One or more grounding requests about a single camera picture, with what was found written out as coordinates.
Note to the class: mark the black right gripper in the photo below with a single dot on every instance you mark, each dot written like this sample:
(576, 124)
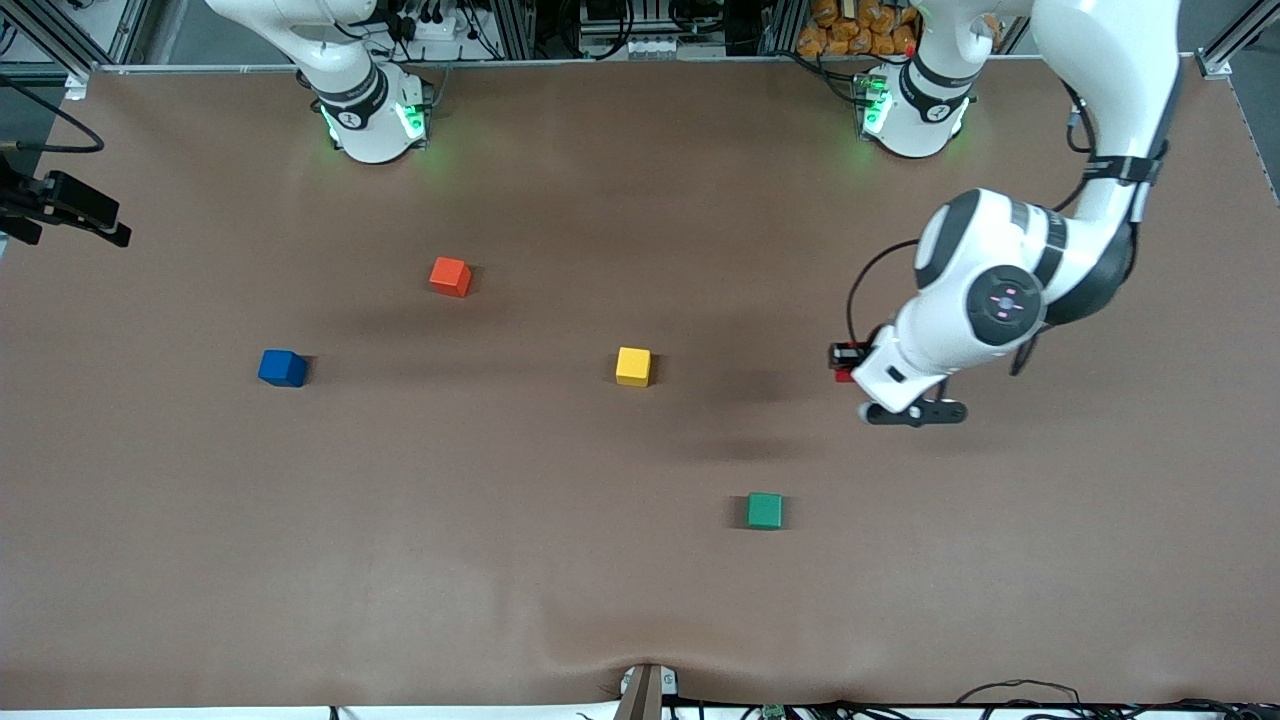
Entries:
(40, 198)

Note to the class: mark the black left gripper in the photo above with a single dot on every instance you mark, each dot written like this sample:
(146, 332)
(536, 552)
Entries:
(862, 354)

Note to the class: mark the red wooden cube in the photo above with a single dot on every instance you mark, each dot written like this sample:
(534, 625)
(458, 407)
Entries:
(845, 377)

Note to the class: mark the blue wooden cube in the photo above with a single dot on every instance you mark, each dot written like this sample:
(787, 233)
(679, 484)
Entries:
(282, 368)

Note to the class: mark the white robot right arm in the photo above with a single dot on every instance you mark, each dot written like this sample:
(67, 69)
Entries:
(365, 125)

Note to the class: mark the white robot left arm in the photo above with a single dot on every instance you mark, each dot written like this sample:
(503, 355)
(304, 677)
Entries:
(1100, 80)

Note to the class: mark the green wooden cube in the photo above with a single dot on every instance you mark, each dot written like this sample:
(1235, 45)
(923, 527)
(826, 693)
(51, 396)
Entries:
(765, 511)

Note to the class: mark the yellow wooden cube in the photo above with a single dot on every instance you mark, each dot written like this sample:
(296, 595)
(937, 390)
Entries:
(633, 365)

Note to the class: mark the brown table cover sheet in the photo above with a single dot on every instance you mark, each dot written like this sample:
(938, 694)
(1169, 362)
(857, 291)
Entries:
(640, 600)

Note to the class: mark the orange knobbly bundle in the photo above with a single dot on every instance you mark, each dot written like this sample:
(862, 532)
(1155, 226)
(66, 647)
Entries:
(850, 25)

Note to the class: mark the white terminal strip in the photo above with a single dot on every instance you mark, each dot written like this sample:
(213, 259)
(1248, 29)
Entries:
(635, 47)

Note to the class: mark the orange wooden cube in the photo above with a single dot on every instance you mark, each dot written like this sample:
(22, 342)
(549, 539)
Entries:
(450, 277)

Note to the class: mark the white power strip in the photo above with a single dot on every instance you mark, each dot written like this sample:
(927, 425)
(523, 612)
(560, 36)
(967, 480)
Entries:
(440, 35)

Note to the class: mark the aluminium frame strut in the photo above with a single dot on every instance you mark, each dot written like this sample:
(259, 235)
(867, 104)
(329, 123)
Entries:
(50, 30)
(1225, 55)

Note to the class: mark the aluminium frame profile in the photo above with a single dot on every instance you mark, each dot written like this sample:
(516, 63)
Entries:
(780, 25)
(515, 30)

